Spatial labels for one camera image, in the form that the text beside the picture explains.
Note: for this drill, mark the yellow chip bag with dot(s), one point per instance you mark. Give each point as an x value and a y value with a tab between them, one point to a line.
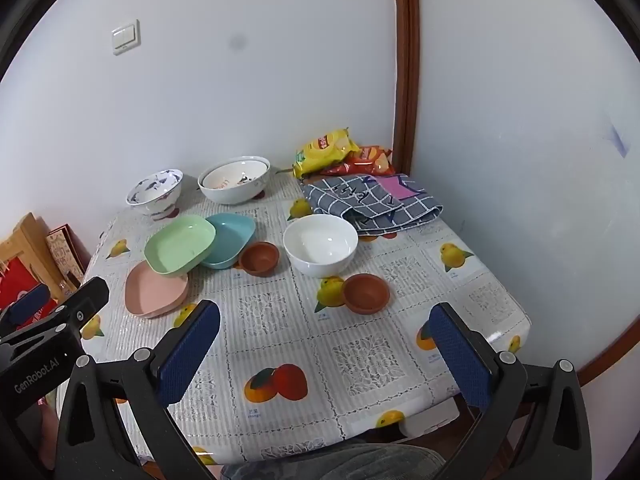
322	152

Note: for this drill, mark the plain white bowl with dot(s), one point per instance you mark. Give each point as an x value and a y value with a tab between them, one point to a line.
320	245

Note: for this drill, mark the red box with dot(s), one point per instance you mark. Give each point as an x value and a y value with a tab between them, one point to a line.
12	285

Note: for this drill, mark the white bowl with orange print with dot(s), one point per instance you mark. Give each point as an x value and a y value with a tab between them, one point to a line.
235	176

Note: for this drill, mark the brown wooden baseboard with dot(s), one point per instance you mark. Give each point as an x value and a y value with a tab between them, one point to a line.
605	360

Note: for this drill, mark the pink plate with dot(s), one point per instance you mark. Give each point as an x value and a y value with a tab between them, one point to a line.
150	296

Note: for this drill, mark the large white bowl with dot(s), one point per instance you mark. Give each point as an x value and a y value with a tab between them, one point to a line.
235	196

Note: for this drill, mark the fruit print tablecloth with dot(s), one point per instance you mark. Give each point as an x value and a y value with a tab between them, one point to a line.
310	340

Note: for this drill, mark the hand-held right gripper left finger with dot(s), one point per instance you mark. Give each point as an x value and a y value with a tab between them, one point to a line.
190	352

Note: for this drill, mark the blue plate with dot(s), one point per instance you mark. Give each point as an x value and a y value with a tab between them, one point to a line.
231	240

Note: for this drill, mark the brown wooden door frame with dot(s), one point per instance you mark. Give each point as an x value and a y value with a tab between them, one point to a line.
406	60

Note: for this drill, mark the white light switch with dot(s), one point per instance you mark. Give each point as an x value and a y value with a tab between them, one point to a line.
125	37

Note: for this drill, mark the blue patterned white bowl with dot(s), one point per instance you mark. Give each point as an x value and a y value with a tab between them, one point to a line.
150	196

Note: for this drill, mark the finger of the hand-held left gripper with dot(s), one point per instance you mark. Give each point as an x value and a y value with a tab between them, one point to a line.
85	295
30	302

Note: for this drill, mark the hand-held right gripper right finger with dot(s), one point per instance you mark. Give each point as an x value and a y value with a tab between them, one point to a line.
460	355

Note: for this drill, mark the patterned brown box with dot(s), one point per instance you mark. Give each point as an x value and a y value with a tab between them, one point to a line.
65	252

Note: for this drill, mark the green plate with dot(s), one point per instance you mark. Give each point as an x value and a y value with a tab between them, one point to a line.
177	245

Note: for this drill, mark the small brown bowl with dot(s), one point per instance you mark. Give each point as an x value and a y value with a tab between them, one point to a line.
365	295
257	260

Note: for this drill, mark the red chip bag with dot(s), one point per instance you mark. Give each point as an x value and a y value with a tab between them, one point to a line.
371	157

